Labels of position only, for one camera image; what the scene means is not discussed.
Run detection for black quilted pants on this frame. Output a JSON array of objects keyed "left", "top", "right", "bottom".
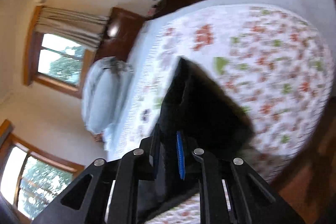
[{"left": 136, "top": 56, "right": 257, "bottom": 223}]

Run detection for wooden framed side window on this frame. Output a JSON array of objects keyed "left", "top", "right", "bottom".
[{"left": 1, "top": 119, "right": 84, "bottom": 223}]

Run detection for folded grey duvet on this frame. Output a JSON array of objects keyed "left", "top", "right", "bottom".
[{"left": 81, "top": 56, "right": 134, "bottom": 135}]

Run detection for floral patterned quilt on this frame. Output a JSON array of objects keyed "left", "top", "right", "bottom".
[{"left": 119, "top": 4, "right": 334, "bottom": 223}]

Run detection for wooden framed rear window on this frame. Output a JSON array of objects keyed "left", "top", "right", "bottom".
[{"left": 22, "top": 6, "right": 95, "bottom": 98}]

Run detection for beige curtain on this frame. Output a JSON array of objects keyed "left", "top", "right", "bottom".
[{"left": 35, "top": 7, "right": 109, "bottom": 51}]

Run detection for dark wooden headboard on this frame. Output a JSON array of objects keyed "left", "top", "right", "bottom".
[{"left": 94, "top": 7, "right": 146, "bottom": 61}]

